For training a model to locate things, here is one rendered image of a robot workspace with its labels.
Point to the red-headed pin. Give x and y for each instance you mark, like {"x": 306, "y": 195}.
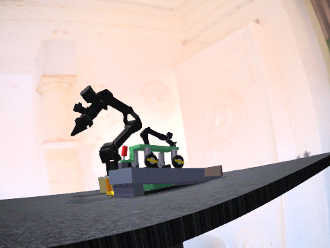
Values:
{"x": 124, "y": 151}

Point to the green tray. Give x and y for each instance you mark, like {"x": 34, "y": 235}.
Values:
{"x": 156, "y": 186}

